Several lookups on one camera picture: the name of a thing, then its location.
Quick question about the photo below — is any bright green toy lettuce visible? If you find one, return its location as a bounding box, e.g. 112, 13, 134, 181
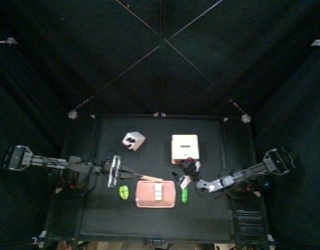
180, 187, 191, 205

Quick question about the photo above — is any light green toy vegetable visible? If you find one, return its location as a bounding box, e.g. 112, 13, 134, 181
118, 185, 132, 200

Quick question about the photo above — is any pink rectangular plastic tray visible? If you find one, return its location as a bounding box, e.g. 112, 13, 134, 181
134, 180, 177, 209

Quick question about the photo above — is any cream flat box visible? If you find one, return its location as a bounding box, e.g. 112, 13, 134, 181
171, 134, 201, 166

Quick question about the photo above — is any cream wooden knife block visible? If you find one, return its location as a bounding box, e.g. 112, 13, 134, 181
121, 131, 147, 152

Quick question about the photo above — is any black printed label sheet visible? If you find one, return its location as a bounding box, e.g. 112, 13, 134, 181
233, 208, 267, 244

